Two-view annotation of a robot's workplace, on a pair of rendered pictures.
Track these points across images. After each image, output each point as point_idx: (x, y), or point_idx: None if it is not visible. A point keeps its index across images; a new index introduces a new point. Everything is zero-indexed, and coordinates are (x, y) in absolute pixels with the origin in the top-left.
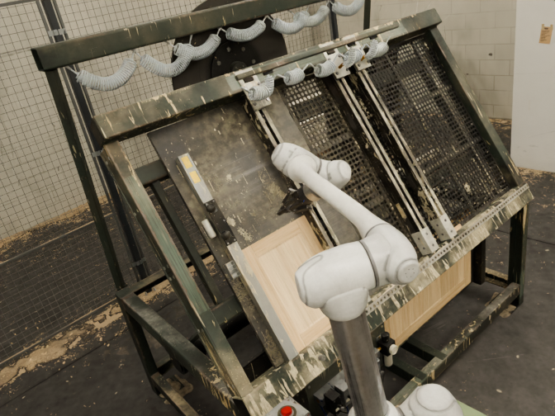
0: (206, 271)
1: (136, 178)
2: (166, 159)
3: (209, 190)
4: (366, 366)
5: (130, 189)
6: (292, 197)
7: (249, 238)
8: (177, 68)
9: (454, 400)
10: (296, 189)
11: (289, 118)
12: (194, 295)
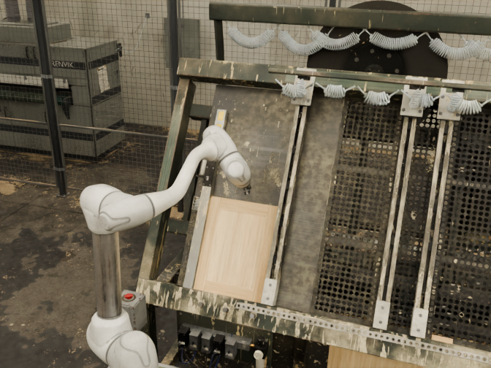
0: (190, 195)
1: (181, 108)
2: (214, 107)
3: None
4: (96, 271)
5: (174, 112)
6: None
7: (227, 193)
8: (303, 50)
9: (137, 353)
10: None
11: (335, 128)
12: None
